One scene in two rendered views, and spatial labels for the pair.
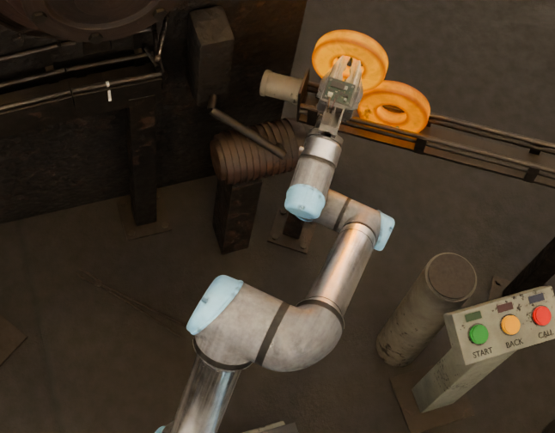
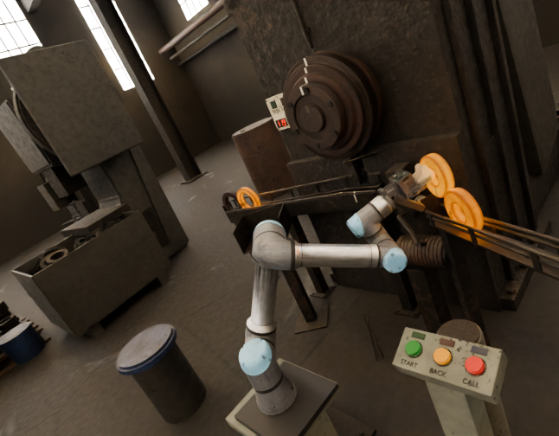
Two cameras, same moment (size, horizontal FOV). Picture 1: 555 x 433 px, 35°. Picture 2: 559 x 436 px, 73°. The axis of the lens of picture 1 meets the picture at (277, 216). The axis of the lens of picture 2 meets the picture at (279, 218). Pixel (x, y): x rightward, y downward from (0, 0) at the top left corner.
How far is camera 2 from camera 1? 1.59 m
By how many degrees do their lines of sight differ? 70
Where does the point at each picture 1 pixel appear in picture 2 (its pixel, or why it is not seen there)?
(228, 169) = not seen: hidden behind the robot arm
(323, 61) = not seen: hidden behind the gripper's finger
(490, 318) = (430, 343)
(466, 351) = (398, 355)
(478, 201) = not seen: outside the picture
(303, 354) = (260, 249)
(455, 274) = (461, 333)
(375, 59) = (436, 166)
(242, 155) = (405, 244)
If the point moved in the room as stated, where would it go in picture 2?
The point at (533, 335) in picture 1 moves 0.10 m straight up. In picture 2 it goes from (458, 376) to (447, 344)
